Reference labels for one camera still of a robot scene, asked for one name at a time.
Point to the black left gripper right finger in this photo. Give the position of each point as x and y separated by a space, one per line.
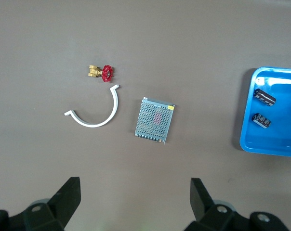
208 214

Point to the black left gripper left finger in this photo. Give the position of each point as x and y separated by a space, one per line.
58 211

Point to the short dark electrolytic capacitor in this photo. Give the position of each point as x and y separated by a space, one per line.
261 120

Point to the long dark electrolytic capacitor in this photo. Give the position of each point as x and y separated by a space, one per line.
264 97

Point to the blue plastic tray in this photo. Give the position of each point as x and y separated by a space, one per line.
280 142

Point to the white curved plastic clamp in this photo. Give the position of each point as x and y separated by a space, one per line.
92 124

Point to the metal mesh power supply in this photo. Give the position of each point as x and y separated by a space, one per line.
154 120

